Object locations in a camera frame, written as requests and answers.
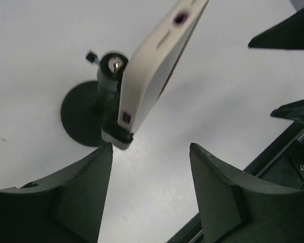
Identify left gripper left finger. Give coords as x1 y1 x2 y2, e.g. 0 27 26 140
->
0 143 113 242

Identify black phone stand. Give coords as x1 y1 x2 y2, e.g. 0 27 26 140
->
60 51 128 147

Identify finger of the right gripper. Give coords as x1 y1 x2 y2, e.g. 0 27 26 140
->
270 99 304 124
248 7 304 50

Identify black phone cream case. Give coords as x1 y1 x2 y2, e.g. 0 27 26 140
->
101 1 209 150

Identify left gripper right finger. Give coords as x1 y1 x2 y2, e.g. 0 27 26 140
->
189 143 304 242

